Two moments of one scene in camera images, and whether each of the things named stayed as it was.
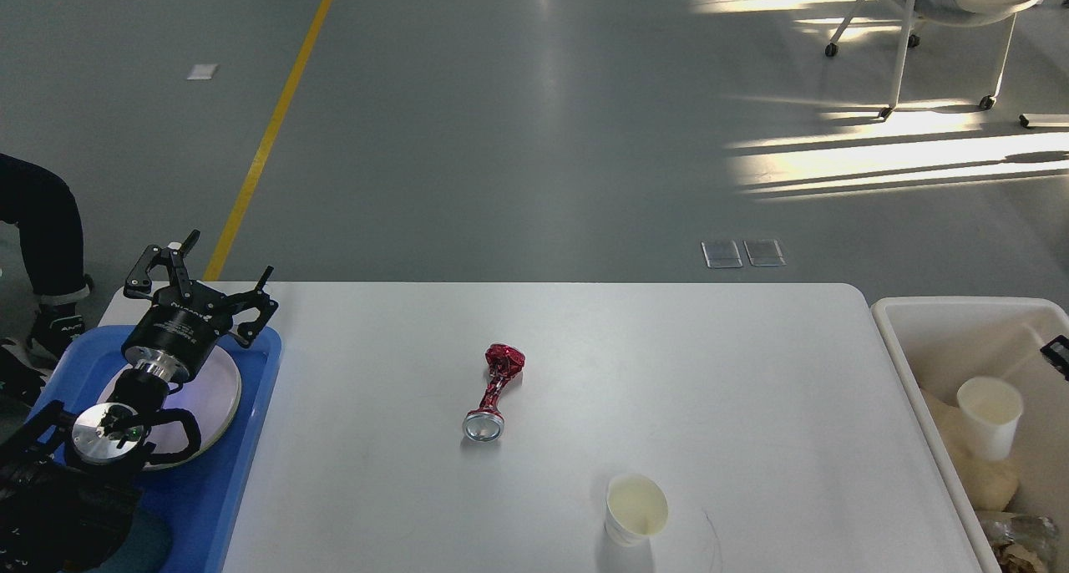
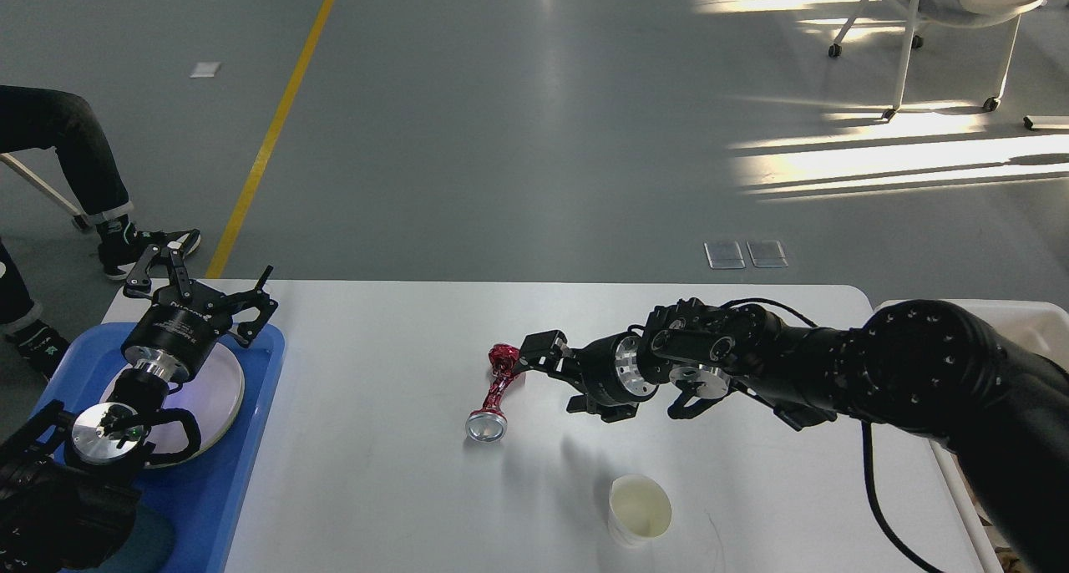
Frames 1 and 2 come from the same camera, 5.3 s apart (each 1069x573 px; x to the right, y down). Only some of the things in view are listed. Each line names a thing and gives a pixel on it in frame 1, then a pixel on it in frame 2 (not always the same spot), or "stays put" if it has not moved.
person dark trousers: (44, 208) to (43, 118)
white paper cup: (636, 509) stays put
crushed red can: (486, 423) stays put
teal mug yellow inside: (143, 550) stays put
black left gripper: (179, 330) stays put
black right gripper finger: (1056, 352) to (609, 370)
